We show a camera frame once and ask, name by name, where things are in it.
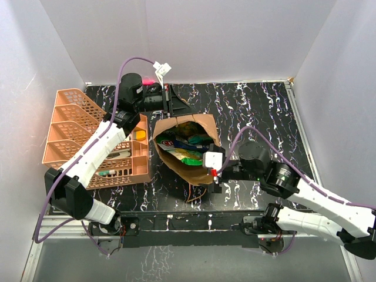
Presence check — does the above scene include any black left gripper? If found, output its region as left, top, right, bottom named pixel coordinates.
left=134, top=83, right=195, bottom=118

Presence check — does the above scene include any brown paper bag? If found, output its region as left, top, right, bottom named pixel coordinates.
left=152, top=114, right=220, bottom=186

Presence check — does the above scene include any green Chuba snack bag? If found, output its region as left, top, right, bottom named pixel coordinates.
left=155, top=132, right=209, bottom=166

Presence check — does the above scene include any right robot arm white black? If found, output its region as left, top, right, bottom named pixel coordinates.
left=203, top=142, right=375, bottom=260

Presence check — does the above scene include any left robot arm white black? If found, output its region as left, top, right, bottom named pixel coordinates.
left=45, top=73, right=193, bottom=234

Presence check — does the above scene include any red LED strip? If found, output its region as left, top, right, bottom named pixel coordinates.
left=142, top=78, right=156, bottom=85

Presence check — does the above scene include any yellow object in organizer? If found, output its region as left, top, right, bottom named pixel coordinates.
left=133, top=130, right=146, bottom=142

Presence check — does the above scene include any peach plastic desk organizer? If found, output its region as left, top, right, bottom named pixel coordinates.
left=42, top=88, right=151, bottom=190

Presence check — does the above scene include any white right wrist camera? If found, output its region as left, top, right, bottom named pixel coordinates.
left=203, top=152, right=223, bottom=177

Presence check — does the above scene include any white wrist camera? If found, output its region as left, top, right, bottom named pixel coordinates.
left=203, top=152, right=223, bottom=177
left=153, top=61, right=172, bottom=87

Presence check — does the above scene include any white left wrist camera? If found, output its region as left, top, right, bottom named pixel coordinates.
left=153, top=61, right=172, bottom=87

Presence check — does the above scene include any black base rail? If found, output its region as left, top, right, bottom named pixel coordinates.
left=88, top=210, right=297, bottom=250

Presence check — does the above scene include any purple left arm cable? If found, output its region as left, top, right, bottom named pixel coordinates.
left=34, top=57, right=156, bottom=244

